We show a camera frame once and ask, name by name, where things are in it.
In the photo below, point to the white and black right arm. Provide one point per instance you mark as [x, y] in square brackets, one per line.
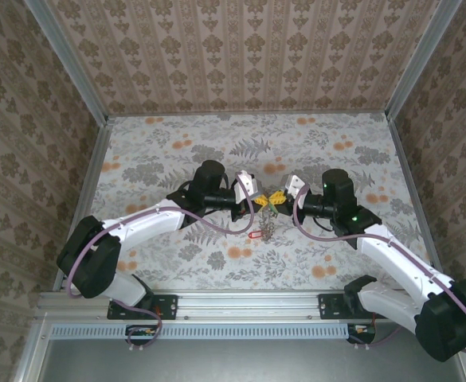
[400, 258]

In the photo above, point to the grey sheet metal panel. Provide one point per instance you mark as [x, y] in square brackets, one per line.
[236, 362]

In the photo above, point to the red plastic key tag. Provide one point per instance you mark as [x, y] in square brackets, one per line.
[254, 235]

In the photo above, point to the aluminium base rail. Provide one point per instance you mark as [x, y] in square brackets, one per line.
[248, 306]

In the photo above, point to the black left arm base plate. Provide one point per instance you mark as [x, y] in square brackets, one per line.
[169, 306]

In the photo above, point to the thin aluminium table edge rail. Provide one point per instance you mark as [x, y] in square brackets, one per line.
[248, 115]

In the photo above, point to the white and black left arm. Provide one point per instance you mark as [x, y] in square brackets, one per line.
[149, 221]

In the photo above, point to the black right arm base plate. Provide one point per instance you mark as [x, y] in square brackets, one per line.
[330, 306]

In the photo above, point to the aluminium side rail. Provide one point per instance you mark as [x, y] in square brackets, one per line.
[86, 199]
[416, 199]

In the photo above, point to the aluminium frame post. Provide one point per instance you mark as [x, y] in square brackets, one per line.
[420, 59]
[73, 63]

